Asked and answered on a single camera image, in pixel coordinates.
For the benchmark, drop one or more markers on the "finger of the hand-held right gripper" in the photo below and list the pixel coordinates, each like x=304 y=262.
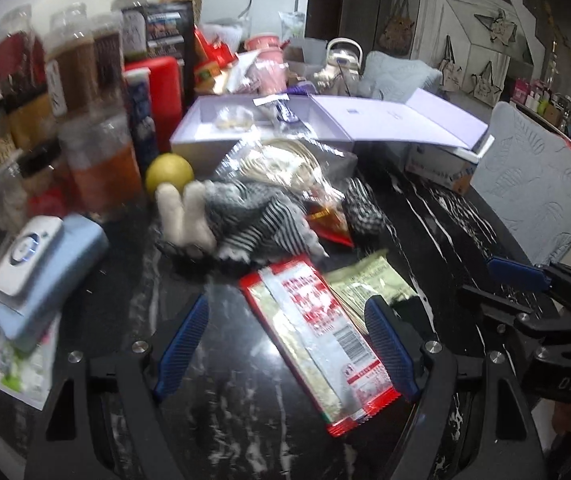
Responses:
x=495 y=304
x=515 y=272

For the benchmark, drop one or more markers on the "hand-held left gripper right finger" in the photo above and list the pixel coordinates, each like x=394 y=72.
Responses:
x=391 y=350

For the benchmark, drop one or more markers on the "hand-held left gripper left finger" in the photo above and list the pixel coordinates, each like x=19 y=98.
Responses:
x=181 y=347

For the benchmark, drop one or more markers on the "red candy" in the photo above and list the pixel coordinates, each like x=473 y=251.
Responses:
x=333 y=224

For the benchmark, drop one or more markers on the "black white gingham scrunchie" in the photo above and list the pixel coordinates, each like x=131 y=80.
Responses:
x=363 y=212

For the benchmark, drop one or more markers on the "plush bunny gingham hair clip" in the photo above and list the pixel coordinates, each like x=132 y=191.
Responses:
x=245 y=220

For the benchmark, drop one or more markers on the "lavender gift box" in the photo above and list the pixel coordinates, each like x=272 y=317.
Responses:
x=335 y=120

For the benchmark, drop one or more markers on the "green yellow flat packet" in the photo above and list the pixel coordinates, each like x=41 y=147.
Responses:
x=370 y=282

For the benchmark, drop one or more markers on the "red snack packet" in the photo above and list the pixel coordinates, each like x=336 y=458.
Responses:
x=315 y=340

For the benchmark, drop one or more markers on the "white orange carton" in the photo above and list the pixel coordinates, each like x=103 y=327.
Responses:
x=440 y=167

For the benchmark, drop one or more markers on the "light blue case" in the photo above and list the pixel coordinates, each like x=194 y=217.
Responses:
x=72 y=265

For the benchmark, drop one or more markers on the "white green printed packet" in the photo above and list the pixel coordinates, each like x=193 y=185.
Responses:
x=20 y=370

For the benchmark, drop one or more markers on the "row of small bottles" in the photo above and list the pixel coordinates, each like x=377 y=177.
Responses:
x=560 y=105

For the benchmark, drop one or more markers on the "yellow round fruit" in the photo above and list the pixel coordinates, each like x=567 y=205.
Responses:
x=169 y=174

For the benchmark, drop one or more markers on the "white round button device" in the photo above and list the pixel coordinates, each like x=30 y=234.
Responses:
x=27 y=252

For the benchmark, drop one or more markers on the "canvas tote bag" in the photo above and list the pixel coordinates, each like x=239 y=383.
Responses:
x=451 y=70
x=396 y=30
x=485 y=85

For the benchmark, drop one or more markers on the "orange filled clear jar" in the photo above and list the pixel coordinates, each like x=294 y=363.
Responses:
x=102 y=165

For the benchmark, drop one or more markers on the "blue printed can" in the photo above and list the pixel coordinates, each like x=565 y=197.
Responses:
x=140 y=115

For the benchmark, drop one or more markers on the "red plastic container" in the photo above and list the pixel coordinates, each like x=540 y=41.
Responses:
x=163 y=95

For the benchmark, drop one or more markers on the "purple white sachet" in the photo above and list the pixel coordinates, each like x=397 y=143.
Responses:
x=286 y=110

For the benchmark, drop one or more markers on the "white teapot figure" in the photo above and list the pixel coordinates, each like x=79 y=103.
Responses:
x=344 y=62

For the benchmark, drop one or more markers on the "cream plush charm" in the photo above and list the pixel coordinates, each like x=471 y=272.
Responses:
x=326 y=76

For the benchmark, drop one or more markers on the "nut filled clear jar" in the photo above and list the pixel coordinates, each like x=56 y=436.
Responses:
x=20 y=125

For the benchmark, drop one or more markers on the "purple yarn ball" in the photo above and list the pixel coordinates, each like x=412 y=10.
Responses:
x=299 y=90

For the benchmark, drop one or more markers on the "brown filled clear jar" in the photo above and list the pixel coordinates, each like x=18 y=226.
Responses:
x=72 y=72

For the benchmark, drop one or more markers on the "dark filled clear jar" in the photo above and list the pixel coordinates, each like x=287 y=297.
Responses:
x=109 y=60

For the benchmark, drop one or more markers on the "red green printed box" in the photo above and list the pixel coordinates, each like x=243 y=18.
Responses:
x=213 y=50

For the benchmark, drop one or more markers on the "pink cup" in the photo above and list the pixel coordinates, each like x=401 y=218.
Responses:
x=265 y=60

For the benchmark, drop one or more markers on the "black printed packet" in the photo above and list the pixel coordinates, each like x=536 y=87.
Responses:
x=168 y=30

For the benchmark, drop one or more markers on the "red filled clear jar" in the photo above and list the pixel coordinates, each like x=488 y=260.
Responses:
x=17 y=55

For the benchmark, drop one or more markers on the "white appliance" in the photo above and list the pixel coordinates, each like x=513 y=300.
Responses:
x=260 y=10

